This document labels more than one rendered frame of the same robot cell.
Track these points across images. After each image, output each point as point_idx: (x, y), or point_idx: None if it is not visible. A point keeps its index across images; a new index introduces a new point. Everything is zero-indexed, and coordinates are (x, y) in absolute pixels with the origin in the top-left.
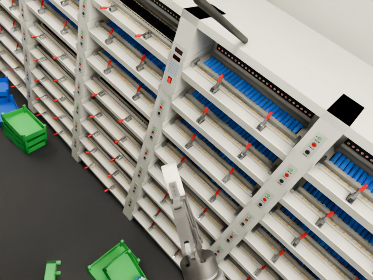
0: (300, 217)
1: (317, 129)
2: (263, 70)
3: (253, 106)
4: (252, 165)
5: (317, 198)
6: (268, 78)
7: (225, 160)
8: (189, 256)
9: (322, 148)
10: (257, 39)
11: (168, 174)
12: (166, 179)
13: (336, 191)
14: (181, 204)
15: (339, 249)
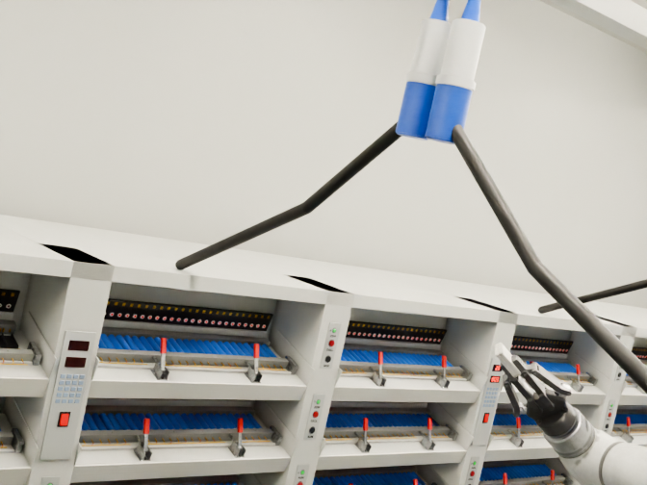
0: (345, 462)
1: (327, 321)
2: (244, 287)
3: (219, 359)
4: (257, 451)
5: (331, 426)
6: (252, 293)
7: None
8: (564, 398)
9: (339, 341)
10: (161, 261)
11: (506, 354)
12: (509, 360)
13: (366, 385)
14: (535, 363)
15: (396, 454)
